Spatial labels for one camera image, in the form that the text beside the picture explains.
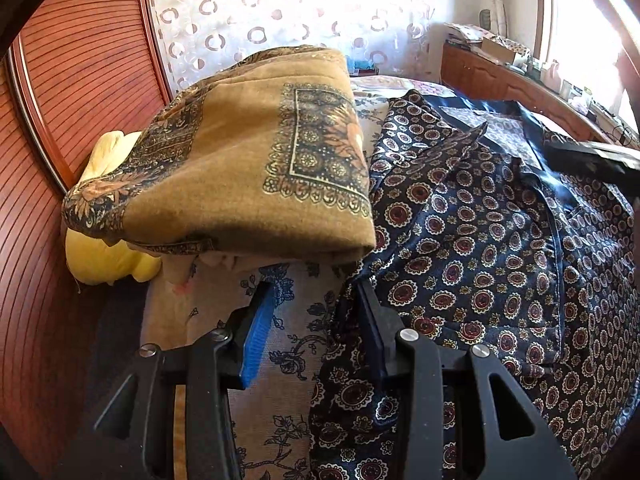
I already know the yellow pillow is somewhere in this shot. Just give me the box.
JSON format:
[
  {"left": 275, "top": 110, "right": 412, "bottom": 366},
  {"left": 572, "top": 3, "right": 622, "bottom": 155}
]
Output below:
[{"left": 65, "top": 130, "right": 163, "bottom": 286}]

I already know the bright window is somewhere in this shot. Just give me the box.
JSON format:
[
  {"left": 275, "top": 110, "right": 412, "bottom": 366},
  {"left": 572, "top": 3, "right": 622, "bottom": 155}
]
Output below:
[{"left": 535, "top": 0, "right": 640, "bottom": 111}]

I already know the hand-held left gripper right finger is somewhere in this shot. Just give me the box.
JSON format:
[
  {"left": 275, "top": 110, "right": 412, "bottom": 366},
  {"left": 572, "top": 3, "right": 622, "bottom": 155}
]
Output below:
[{"left": 357, "top": 280, "right": 581, "bottom": 480}]

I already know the white lace curtain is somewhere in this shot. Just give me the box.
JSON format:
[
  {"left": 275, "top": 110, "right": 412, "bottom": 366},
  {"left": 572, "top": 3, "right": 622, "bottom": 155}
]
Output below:
[{"left": 145, "top": 0, "right": 501, "bottom": 93}]

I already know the wooden sideboard cabinet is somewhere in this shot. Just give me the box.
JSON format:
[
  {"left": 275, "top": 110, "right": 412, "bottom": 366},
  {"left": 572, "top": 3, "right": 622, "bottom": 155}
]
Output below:
[{"left": 440, "top": 42, "right": 640, "bottom": 151}]

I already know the wooden headboard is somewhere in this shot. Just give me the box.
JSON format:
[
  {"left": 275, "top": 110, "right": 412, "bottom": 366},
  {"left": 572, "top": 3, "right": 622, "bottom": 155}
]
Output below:
[{"left": 0, "top": 0, "right": 173, "bottom": 461}]

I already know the navy medallion-print garment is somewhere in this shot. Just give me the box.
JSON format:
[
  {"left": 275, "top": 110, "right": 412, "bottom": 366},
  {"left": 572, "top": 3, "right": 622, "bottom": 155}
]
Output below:
[{"left": 307, "top": 89, "right": 640, "bottom": 480}]

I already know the brown patterned folded blanket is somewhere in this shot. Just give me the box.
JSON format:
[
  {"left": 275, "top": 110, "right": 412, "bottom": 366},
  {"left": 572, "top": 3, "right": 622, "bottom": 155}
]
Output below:
[{"left": 61, "top": 46, "right": 377, "bottom": 256}]

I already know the white blue-floral bed sheet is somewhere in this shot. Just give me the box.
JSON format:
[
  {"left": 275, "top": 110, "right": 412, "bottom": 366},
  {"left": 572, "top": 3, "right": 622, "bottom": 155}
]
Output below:
[{"left": 140, "top": 252, "right": 361, "bottom": 480}]

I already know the small clutter on cabinet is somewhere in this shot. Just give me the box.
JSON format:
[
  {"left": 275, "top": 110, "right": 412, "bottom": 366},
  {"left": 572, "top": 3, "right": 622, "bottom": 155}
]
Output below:
[{"left": 525, "top": 57, "right": 640, "bottom": 146}]

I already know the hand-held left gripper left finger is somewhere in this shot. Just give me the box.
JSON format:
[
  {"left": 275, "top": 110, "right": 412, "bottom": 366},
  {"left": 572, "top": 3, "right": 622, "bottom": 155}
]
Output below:
[{"left": 55, "top": 280, "right": 273, "bottom": 480}]

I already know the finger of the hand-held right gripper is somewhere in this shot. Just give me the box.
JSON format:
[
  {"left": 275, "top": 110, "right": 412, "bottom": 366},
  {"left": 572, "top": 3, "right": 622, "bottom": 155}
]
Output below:
[{"left": 542, "top": 139, "right": 640, "bottom": 187}]

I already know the pink floral fleece blanket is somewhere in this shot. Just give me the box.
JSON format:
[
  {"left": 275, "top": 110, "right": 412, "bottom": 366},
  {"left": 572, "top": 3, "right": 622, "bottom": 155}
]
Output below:
[{"left": 349, "top": 74, "right": 458, "bottom": 111}]

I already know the cardboard box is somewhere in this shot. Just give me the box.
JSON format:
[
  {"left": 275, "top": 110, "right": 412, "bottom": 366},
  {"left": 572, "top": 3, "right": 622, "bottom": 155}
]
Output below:
[{"left": 479, "top": 35, "right": 532, "bottom": 67}]

